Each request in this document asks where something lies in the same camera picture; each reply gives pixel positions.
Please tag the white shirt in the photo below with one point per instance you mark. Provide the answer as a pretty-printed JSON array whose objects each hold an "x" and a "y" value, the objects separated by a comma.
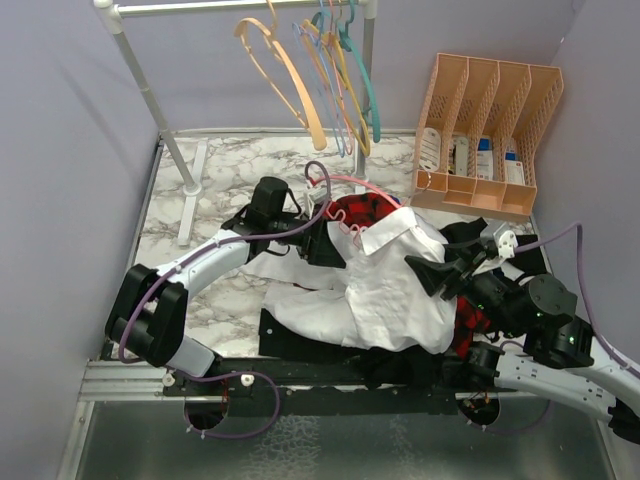
[{"x": 291, "y": 276}]

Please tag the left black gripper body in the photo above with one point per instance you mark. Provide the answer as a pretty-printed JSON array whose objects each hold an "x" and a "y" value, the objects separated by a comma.
[{"x": 298, "y": 239}]

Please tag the peach plastic file organizer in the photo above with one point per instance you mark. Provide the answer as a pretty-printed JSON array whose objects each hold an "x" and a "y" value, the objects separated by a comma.
[{"x": 479, "y": 97}]

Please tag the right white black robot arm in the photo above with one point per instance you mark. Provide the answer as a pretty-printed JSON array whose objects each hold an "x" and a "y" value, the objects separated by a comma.
[{"x": 526, "y": 336}]

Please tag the red black plaid shirt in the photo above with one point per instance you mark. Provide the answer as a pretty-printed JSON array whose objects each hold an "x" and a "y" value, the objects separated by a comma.
[{"x": 365, "y": 210}]

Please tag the yellow hanger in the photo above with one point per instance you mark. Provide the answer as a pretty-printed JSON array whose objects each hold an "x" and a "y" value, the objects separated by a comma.
[{"x": 358, "y": 117}]

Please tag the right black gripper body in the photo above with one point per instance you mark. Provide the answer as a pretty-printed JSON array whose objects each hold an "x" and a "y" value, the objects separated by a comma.
[{"x": 463, "y": 279}]

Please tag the teal hanger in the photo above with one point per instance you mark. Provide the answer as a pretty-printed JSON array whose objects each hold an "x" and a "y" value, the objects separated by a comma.
[{"x": 345, "y": 12}]

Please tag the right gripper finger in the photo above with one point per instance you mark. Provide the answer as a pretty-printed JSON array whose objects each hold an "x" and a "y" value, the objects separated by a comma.
[
  {"x": 431, "y": 275},
  {"x": 462, "y": 245}
]

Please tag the white blue red box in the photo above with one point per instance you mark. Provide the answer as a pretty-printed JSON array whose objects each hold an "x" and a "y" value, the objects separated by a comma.
[{"x": 514, "y": 168}]

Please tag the black garment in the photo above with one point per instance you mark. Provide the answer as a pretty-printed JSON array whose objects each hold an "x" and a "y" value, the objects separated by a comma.
[
  {"x": 300, "y": 340},
  {"x": 520, "y": 267}
]

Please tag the white remote in organizer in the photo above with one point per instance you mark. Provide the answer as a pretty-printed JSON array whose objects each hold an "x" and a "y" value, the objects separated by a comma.
[{"x": 430, "y": 149}]

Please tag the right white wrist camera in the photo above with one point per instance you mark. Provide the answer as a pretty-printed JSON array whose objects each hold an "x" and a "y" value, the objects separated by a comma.
[{"x": 500, "y": 237}]

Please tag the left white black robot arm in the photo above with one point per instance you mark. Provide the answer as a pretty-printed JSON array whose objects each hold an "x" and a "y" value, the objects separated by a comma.
[{"x": 149, "y": 314}]

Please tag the cream orange hanger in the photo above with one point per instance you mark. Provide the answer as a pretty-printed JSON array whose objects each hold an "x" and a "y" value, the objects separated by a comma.
[{"x": 307, "y": 116}]

